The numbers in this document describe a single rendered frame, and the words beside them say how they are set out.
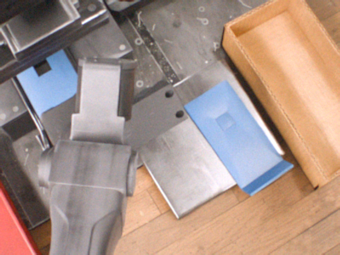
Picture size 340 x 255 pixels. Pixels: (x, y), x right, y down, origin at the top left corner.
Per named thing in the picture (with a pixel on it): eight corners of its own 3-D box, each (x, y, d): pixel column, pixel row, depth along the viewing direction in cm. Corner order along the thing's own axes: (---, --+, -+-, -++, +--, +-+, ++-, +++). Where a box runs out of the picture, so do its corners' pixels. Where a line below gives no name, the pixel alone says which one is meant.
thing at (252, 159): (248, 200, 95) (251, 196, 93) (183, 107, 99) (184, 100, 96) (290, 170, 97) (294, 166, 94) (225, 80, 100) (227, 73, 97)
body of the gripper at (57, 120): (87, 85, 81) (98, 93, 74) (128, 161, 84) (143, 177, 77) (37, 113, 80) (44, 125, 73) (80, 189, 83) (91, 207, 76)
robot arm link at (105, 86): (65, 54, 74) (42, 64, 62) (148, 60, 74) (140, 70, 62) (59, 164, 76) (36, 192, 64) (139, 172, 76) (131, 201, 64)
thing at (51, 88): (56, 149, 90) (53, 142, 87) (3, 52, 94) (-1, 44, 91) (104, 121, 91) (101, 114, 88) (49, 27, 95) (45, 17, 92)
